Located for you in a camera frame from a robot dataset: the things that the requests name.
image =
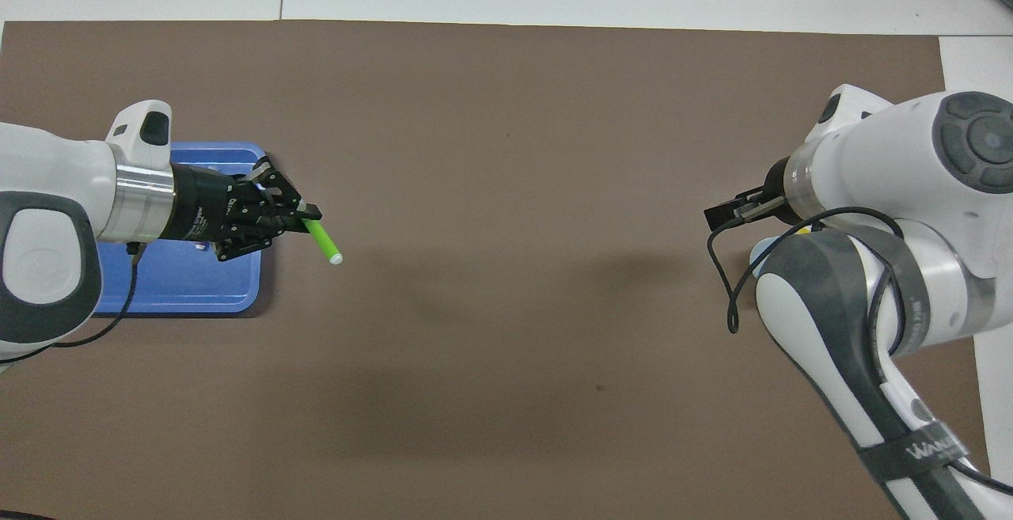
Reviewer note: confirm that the translucent plastic cup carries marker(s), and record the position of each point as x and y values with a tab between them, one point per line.
760	257

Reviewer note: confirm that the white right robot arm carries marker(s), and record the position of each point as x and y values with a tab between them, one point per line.
894	180

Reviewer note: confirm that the brown table mat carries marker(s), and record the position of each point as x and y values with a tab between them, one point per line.
506	306

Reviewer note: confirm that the green marker pen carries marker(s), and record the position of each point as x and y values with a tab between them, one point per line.
323	241

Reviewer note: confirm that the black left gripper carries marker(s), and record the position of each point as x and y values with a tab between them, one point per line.
206	207

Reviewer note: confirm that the blue plastic tray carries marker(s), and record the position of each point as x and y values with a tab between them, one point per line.
190	286

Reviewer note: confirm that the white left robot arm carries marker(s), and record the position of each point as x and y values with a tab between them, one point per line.
47	187

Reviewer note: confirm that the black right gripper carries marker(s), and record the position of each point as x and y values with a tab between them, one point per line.
779	191

